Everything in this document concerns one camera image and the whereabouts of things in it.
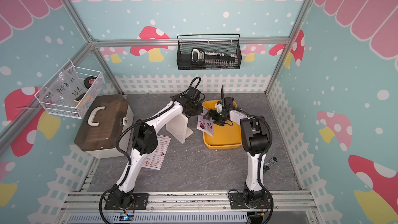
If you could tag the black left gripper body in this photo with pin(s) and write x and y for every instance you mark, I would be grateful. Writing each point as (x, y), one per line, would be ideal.
(195, 109)

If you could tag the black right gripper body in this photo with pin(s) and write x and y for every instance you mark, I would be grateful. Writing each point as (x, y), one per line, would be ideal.
(218, 118)

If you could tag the pink special menu sheet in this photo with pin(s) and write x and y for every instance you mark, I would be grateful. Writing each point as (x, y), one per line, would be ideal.
(205, 125)

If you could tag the clear acrylic menu holder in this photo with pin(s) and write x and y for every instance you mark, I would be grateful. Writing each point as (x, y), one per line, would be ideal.
(178, 128)

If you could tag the yellow-header menu sheet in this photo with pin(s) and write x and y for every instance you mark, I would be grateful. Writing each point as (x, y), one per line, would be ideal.
(155, 160)

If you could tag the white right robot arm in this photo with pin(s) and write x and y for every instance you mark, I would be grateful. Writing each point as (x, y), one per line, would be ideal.
(256, 139)

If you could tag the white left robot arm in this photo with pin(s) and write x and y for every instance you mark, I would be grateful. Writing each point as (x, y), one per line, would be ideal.
(144, 142)

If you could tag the yellow plastic tray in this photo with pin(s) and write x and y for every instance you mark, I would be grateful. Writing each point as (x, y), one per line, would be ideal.
(226, 137)

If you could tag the socket set in basket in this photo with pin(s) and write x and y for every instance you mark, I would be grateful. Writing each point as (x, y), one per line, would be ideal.
(214, 60)

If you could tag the white box with brown lid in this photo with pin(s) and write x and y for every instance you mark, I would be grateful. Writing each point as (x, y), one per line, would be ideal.
(107, 117)

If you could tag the black tape roll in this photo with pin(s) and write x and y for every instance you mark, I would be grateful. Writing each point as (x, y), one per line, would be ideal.
(89, 81)

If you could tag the clear labelled plastic bag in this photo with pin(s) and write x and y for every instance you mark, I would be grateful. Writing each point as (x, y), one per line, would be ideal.
(68, 88)

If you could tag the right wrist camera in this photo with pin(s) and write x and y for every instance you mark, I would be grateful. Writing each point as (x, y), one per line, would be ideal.
(219, 106)

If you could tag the black wire wall basket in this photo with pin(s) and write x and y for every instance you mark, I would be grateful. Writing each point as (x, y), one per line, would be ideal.
(220, 43)

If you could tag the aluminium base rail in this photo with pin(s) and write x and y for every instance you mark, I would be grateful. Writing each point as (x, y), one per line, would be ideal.
(214, 207)

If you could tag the white wire wall basket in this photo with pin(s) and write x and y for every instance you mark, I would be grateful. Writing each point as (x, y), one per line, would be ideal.
(55, 106)

